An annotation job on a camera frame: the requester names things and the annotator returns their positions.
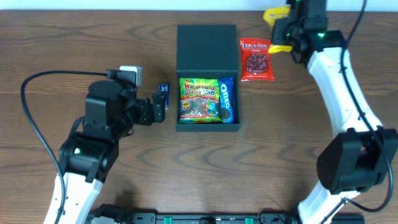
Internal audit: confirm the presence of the yellow sunflower seeds bag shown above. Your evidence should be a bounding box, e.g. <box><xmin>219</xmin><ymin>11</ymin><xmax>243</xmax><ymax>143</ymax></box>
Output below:
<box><xmin>263</xmin><ymin>6</ymin><xmax>293</xmax><ymax>54</ymax></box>

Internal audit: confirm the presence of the Haribo gummy worms bag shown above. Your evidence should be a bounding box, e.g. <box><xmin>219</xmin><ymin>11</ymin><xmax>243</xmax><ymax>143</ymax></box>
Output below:
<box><xmin>178</xmin><ymin>78</ymin><xmax>221</xmax><ymax>124</ymax></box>

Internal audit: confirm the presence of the blue Oreo cookie pack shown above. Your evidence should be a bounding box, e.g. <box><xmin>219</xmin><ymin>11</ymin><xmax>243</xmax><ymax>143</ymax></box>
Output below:
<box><xmin>218</xmin><ymin>77</ymin><xmax>234</xmax><ymax>124</ymax></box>

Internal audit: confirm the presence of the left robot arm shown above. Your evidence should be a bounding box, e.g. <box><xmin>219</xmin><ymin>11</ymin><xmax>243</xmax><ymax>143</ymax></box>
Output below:
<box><xmin>45</xmin><ymin>80</ymin><xmax>166</xmax><ymax>223</ymax></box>

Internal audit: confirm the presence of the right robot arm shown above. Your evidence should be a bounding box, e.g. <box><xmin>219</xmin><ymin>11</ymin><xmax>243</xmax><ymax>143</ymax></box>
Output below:
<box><xmin>271</xmin><ymin>0</ymin><xmax>397</xmax><ymax>223</ymax></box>

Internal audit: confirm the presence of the blue Eclipse mints tin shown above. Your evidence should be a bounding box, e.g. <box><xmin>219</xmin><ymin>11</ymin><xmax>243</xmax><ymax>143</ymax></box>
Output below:
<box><xmin>158</xmin><ymin>83</ymin><xmax>170</xmax><ymax>109</ymax></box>

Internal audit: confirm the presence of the red snack bag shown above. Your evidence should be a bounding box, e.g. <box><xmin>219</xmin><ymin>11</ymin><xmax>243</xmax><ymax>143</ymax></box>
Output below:
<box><xmin>240</xmin><ymin>37</ymin><xmax>274</xmax><ymax>82</ymax></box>

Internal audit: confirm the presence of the black open gift box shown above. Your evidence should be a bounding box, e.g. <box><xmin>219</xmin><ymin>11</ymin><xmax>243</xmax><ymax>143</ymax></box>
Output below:
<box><xmin>175</xmin><ymin>24</ymin><xmax>241</xmax><ymax>132</ymax></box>

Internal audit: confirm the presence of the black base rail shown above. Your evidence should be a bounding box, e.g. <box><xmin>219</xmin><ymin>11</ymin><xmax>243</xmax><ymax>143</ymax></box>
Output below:
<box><xmin>86</xmin><ymin>212</ymin><xmax>298</xmax><ymax>224</ymax></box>

